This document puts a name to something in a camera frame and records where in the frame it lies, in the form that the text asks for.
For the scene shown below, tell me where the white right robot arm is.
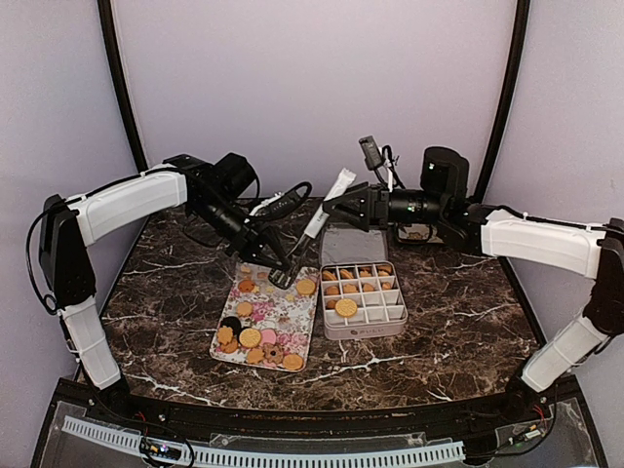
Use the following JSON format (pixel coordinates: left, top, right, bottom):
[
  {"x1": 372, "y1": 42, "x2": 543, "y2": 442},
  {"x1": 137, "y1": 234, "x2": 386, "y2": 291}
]
[{"x1": 324, "y1": 146, "x2": 623, "y2": 423}]

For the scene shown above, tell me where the white cable duct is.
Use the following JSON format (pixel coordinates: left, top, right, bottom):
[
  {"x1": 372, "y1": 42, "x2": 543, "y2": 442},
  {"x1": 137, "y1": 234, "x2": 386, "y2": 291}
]
[{"x1": 60, "y1": 416, "x2": 466, "y2": 467}]

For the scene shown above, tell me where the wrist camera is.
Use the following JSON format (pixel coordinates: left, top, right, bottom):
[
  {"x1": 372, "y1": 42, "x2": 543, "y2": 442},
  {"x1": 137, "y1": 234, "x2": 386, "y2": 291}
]
[
  {"x1": 247, "y1": 181, "x2": 312, "y2": 221},
  {"x1": 359, "y1": 136, "x2": 385, "y2": 171}
]

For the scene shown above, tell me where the floral cookie tray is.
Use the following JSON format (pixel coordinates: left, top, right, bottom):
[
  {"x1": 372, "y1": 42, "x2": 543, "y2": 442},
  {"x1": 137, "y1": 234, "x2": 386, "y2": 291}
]
[{"x1": 209, "y1": 263, "x2": 320, "y2": 372}]

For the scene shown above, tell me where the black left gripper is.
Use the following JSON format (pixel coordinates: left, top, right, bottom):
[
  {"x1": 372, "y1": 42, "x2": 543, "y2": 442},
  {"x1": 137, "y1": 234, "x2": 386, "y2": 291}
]
[{"x1": 190, "y1": 193, "x2": 292, "y2": 270}]

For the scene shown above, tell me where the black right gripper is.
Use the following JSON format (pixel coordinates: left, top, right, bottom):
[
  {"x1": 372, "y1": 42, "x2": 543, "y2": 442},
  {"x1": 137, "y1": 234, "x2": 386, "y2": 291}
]
[{"x1": 323, "y1": 182, "x2": 448, "y2": 233}]

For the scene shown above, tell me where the clear box lid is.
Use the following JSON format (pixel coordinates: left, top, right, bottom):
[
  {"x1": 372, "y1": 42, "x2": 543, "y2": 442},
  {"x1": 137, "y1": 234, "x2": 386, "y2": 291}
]
[{"x1": 320, "y1": 223, "x2": 389, "y2": 265}]

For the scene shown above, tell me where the brown flower cookie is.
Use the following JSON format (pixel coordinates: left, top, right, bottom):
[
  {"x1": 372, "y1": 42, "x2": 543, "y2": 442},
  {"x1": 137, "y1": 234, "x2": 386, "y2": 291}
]
[{"x1": 262, "y1": 343, "x2": 284, "y2": 365}]

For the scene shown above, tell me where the compartment cookie box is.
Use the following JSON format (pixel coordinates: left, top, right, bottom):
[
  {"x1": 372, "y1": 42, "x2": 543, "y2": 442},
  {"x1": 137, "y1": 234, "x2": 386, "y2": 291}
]
[{"x1": 320, "y1": 260, "x2": 408, "y2": 340}]

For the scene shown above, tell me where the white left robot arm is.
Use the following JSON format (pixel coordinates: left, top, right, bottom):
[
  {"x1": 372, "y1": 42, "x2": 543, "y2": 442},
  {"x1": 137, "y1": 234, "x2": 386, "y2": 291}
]
[{"x1": 24, "y1": 152, "x2": 292, "y2": 425}]

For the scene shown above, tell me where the floral square coaster plate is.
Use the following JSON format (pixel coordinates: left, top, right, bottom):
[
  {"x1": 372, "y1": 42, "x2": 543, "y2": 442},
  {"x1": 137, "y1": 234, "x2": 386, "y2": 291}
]
[{"x1": 395, "y1": 225, "x2": 434, "y2": 245}]

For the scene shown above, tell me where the pink round cookie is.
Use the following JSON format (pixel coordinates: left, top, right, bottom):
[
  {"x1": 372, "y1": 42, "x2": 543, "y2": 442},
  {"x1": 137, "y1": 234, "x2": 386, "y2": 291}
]
[{"x1": 259, "y1": 329, "x2": 277, "y2": 346}]

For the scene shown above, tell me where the right black frame post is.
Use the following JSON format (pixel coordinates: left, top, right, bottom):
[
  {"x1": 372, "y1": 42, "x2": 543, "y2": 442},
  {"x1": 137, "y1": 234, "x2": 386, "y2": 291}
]
[{"x1": 473, "y1": 0, "x2": 531, "y2": 203}]

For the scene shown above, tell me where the large embossed round biscuit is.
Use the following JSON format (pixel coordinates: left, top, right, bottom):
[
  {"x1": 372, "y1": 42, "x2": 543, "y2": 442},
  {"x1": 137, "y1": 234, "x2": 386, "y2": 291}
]
[{"x1": 334, "y1": 298, "x2": 358, "y2": 319}]

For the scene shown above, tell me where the orange chip cookie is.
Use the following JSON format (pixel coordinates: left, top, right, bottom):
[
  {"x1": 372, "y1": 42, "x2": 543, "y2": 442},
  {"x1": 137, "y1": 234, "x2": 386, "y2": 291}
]
[{"x1": 238, "y1": 279, "x2": 255, "y2": 293}]

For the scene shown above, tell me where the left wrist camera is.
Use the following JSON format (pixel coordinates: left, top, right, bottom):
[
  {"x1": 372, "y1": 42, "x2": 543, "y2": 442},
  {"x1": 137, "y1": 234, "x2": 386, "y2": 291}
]
[{"x1": 247, "y1": 181, "x2": 312, "y2": 221}]

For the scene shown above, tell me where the round biscuit tray top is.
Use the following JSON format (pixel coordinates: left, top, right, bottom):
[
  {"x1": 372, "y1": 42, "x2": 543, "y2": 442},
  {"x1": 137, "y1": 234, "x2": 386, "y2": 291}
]
[{"x1": 295, "y1": 278, "x2": 317, "y2": 296}]

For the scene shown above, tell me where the black chocolate sandwich cookie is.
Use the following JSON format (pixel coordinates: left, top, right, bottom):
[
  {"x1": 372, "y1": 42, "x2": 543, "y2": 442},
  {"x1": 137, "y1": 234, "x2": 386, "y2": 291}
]
[{"x1": 219, "y1": 316, "x2": 242, "y2": 336}]

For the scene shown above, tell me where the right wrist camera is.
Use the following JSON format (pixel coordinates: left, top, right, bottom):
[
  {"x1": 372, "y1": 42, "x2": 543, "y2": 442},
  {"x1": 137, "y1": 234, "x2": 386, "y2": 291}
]
[{"x1": 359, "y1": 136, "x2": 385, "y2": 171}]

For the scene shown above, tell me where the black frame post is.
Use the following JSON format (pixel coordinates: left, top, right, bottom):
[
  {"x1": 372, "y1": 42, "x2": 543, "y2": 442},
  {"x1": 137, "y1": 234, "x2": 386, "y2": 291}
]
[
  {"x1": 473, "y1": 0, "x2": 531, "y2": 203},
  {"x1": 97, "y1": 0, "x2": 147, "y2": 172}
]

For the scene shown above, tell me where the metal tongs white handle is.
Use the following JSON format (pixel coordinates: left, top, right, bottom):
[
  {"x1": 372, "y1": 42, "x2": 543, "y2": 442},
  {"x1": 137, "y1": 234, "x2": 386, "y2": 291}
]
[{"x1": 266, "y1": 168, "x2": 356, "y2": 293}]

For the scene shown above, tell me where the left black frame post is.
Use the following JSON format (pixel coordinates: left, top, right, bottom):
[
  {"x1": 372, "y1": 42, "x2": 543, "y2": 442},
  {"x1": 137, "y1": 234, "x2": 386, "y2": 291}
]
[{"x1": 97, "y1": 0, "x2": 147, "y2": 172}]

